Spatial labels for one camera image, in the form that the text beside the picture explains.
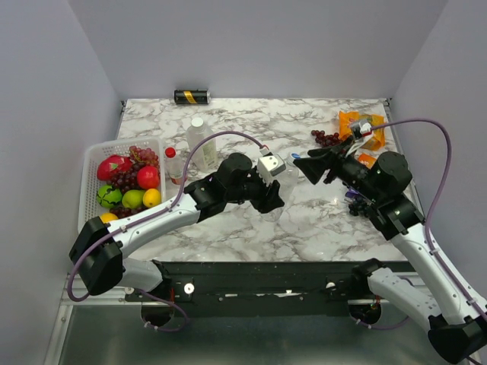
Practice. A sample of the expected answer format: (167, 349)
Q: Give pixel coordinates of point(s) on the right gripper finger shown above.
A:
(313, 168)
(336, 150)

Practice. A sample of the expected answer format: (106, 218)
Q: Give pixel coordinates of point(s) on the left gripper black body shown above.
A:
(254, 190)

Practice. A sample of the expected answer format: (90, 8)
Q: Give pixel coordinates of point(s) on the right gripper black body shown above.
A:
(349, 169)

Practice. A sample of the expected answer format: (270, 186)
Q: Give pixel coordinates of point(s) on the clear plastic water bottle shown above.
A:
(288, 180)

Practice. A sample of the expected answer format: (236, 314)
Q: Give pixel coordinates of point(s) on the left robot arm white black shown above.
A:
(101, 252)

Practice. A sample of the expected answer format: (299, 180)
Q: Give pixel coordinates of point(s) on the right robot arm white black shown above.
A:
(454, 314)

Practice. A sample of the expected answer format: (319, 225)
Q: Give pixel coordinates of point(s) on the large clear bottle white cap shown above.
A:
(205, 158)

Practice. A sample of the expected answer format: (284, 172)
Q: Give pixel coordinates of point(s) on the small bottle red cap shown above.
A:
(174, 166)

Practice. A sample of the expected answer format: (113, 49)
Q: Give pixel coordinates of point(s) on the red grape bunch on table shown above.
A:
(325, 140)

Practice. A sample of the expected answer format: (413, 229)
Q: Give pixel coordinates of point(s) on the orange razor box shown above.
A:
(367, 160)

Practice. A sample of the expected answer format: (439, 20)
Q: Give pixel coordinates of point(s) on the purple box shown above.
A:
(351, 195)

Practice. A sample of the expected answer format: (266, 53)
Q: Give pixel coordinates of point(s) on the dark grape bunch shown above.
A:
(358, 208)

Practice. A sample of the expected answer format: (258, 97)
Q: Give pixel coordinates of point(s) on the orange snack bag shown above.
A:
(378, 139)

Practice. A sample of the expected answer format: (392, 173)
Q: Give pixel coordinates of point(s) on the yellow lemon toy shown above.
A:
(151, 198)

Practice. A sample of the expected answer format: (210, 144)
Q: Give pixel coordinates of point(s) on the red apple toy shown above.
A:
(148, 178)

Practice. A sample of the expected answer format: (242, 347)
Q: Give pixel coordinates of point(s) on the black battery with gold band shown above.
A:
(191, 97)

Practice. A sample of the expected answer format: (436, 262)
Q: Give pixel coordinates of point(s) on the red grape bunch in basket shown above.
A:
(140, 157)

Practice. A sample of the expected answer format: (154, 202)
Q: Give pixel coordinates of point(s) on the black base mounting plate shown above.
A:
(250, 289)

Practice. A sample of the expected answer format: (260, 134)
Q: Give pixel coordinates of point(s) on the green pear toy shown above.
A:
(133, 199)

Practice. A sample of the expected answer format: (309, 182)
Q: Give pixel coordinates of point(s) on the green watermelon toy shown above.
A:
(108, 196)

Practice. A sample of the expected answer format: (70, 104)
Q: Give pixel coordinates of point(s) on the red dragon fruit toy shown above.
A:
(112, 165)

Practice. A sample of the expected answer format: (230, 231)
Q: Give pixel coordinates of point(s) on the orange fruit toy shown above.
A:
(108, 217)

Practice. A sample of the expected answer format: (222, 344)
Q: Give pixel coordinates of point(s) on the white plastic basket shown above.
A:
(94, 155)

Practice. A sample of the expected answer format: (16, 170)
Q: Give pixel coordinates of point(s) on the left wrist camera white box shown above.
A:
(269, 166)

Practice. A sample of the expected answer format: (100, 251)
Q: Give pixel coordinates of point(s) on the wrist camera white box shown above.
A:
(269, 166)
(361, 133)

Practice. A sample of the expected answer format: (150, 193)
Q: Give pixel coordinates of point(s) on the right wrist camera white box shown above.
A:
(361, 133)

